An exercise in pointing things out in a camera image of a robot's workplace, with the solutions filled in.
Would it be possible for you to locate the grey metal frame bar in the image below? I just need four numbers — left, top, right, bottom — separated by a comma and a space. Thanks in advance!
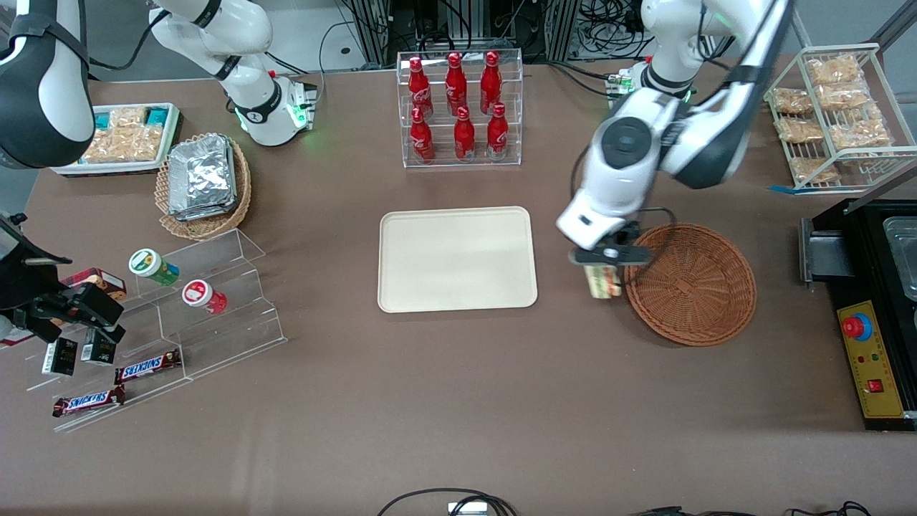
844, 161, 917, 216

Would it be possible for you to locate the clear acrylic stepped stand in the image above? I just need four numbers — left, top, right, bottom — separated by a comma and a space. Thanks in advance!
25, 228, 289, 433

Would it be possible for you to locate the black machine housing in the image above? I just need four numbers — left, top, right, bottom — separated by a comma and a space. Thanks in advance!
799, 197, 917, 432

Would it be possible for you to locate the grey metal bracket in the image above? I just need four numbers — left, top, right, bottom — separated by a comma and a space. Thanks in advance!
799, 217, 850, 285

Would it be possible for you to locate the light tan wicker basket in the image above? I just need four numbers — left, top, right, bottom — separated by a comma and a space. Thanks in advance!
155, 133, 253, 241

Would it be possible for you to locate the black table-edge cable loop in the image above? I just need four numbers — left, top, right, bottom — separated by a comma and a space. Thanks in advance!
376, 489, 518, 516

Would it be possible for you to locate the red cola bottle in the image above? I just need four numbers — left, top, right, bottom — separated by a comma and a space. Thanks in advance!
445, 52, 469, 115
408, 56, 435, 120
486, 102, 510, 161
409, 106, 436, 163
453, 106, 477, 163
479, 50, 503, 114

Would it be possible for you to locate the small black box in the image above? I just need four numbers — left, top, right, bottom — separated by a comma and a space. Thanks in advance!
41, 337, 78, 376
80, 331, 117, 366

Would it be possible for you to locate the brown round wicker basket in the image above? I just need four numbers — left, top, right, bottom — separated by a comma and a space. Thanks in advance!
623, 223, 758, 348

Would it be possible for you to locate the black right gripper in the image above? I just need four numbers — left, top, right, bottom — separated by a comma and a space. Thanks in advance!
0, 211, 128, 345

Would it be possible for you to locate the silver foil pouch stack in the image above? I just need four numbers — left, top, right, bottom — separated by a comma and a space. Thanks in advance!
167, 136, 239, 221

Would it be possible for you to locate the white snack-filled tray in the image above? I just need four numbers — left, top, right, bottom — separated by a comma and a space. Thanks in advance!
52, 102, 181, 178

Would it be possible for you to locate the clear wrapped snack packet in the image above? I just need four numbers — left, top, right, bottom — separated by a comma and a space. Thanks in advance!
772, 87, 814, 115
819, 82, 870, 110
807, 55, 863, 85
776, 117, 825, 144
790, 156, 839, 183
830, 118, 891, 151

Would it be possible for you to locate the yellow control panel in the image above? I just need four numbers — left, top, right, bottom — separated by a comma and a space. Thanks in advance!
837, 300, 905, 419

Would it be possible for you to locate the green lidded snack cup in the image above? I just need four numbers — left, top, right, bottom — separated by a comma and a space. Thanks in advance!
128, 248, 181, 287

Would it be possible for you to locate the clear acrylic bottle rack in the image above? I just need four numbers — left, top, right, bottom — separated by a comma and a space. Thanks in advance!
396, 49, 524, 169

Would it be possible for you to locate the aluminium frame with cables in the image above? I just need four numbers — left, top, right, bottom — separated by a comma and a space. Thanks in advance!
337, 0, 656, 69

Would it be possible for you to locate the red brown snack box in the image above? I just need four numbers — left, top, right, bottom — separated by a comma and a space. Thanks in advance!
61, 267, 128, 302

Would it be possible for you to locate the red lidded snack cup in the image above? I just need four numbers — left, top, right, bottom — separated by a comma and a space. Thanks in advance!
181, 279, 229, 315

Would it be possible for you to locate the cream plastic tray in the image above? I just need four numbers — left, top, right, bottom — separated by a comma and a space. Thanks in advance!
378, 206, 539, 314

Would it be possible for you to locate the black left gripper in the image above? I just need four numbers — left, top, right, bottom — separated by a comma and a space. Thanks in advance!
569, 221, 651, 268

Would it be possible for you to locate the triangle sandwich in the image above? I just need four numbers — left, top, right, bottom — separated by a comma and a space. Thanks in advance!
585, 264, 623, 299

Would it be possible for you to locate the Snickers chocolate bar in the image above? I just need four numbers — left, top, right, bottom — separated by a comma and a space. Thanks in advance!
115, 348, 182, 385
52, 386, 127, 419

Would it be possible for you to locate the white wire rack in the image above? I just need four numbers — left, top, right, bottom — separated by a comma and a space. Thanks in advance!
763, 43, 917, 193

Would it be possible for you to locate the steel machine container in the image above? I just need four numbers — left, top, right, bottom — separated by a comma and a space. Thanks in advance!
883, 215, 917, 302

